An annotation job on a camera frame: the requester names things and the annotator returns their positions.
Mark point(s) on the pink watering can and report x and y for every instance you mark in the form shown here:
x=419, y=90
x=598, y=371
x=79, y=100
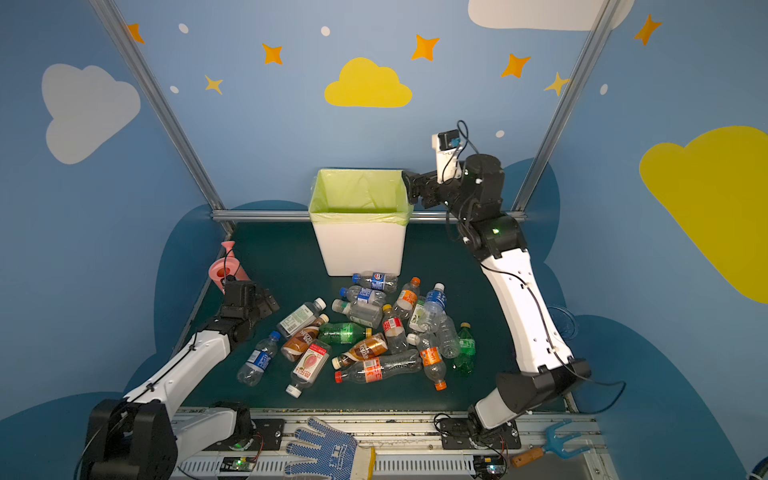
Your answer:
x=226, y=268

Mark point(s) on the aluminium frame left post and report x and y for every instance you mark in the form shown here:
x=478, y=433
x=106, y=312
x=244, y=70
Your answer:
x=114, y=24

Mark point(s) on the blue dotted work glove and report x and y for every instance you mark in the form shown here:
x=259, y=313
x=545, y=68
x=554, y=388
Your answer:
x=322, y=452

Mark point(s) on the green circuit board left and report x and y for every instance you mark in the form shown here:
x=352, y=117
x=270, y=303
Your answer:
x=237, y=464

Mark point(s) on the orange cap clear bottle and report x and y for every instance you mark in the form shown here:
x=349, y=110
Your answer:
x=407, y=299

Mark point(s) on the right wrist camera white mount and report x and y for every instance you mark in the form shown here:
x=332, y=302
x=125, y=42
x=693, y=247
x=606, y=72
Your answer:
x=447, y=145

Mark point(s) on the green soda bottle yellow cap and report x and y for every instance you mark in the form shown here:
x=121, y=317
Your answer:
x=348, y=333

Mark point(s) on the crumpled clear blue label bottle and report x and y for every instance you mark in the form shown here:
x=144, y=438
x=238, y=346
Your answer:
x=379, y=281

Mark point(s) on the clear ribbed white cap bottle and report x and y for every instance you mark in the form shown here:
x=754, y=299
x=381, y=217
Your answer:
x=447, y=337

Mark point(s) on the blue garden fork wooden handle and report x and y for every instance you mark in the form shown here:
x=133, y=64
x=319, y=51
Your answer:
x=554, y=444

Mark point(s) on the clear white cap wide bottle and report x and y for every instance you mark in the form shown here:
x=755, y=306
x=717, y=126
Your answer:
x=364, y=314

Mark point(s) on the square bottle pink guava label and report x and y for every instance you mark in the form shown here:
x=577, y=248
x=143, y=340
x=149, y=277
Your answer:
x=308, y=368

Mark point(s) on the yellow cap red label bottle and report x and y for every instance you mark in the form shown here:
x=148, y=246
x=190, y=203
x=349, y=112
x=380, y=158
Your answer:
x=394, y=331

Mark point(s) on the amber tea bottle white cap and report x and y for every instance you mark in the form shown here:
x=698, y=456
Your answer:
x=366, y=349

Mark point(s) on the white cap blue label bottle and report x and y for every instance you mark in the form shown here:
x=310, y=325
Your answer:
x=435, y=302

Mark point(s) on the circuit board right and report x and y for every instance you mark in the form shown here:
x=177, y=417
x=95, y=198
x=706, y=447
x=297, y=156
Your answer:
x=488, y=467

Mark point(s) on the white plastic trash bin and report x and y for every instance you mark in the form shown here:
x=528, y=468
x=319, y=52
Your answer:
x=349, y=248

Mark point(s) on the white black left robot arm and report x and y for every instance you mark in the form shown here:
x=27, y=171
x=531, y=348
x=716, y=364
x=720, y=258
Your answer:
x=134, y=437

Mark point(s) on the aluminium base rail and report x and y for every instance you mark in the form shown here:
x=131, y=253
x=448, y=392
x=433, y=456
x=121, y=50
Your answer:
x=408, y=446

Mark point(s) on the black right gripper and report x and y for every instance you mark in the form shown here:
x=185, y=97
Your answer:
x=424, y=187

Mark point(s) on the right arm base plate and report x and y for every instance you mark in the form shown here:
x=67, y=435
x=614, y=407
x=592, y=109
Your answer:
x=463, y=434

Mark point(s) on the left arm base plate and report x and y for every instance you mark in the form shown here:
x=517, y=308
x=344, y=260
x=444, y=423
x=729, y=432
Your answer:
x=265, y=434

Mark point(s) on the aluminium frame back rail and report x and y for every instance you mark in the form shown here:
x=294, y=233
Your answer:
x=237, y=216

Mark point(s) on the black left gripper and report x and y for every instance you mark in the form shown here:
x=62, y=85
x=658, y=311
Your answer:
x=255, y=301

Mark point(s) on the clear cola bottle red label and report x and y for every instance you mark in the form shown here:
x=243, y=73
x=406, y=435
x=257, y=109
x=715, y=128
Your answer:
x=380, y=368

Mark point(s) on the square bottle lime label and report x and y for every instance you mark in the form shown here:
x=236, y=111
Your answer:
x=418, y=321

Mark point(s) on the square bottle green label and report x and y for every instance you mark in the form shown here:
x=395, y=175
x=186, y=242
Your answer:
x=301, y=317

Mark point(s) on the aluminium frame right post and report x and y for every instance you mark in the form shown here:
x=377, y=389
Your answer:
x=584, y=66

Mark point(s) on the aluminium frame post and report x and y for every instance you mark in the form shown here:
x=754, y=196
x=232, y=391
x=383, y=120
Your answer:
x=584, y=66
x=114, y=24

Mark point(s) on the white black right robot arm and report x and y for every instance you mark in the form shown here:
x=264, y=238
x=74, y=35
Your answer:
x=471, y=191

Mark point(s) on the brown tea bottle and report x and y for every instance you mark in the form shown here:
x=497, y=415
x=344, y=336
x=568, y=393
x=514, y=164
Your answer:
x=299, y=343

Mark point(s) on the clear bottle blue label middle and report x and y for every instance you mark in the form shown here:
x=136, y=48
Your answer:
x=363, y=295

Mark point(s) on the small bottle orange label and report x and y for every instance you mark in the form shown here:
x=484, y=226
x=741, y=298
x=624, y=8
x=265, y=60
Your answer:
x=433, y=365

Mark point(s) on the green bin liner bag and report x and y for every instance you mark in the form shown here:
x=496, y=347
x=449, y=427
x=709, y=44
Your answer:
x=359, y=191

